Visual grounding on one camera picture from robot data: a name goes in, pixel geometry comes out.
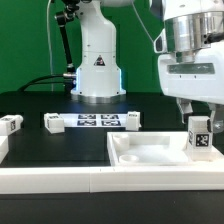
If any white left fence wall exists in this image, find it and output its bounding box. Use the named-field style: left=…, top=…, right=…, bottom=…
left=0, top=136, right=9, bottom=163

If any black cable bundle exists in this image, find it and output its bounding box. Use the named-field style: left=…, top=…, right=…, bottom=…
left=18, top=73, right=77, bottom=92

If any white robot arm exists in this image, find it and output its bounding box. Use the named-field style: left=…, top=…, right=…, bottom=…
left=72, top=0, right=224, bottom=133

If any white hanging cable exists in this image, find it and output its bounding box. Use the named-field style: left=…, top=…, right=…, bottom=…
left=46, top=0, right=56, bottom=92

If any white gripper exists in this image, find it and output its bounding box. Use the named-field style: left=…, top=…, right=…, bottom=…
left=158, top=49, right=224, bottom=134

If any white square table top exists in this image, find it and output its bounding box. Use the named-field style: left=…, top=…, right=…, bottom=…
left=107, top=132, right=224, bottom=166

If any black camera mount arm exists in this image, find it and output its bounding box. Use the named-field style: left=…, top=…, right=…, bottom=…
left=54, top=0, right=81, bottom=78

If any white front fence wall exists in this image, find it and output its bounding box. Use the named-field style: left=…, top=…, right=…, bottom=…
left=0, top=166, right=224, bottom=194

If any white fence wall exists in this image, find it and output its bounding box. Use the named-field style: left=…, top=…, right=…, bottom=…
left=0, top=166, right=224, bottom=194
left=0, top=136, right=9, bottom=163

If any fiducial marker sheet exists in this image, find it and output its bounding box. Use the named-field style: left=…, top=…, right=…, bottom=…
left=60, top=113, right=126, bottom=127

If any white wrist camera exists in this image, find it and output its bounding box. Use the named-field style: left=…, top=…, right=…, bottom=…
left=154, top=30, right=167, bottom=53

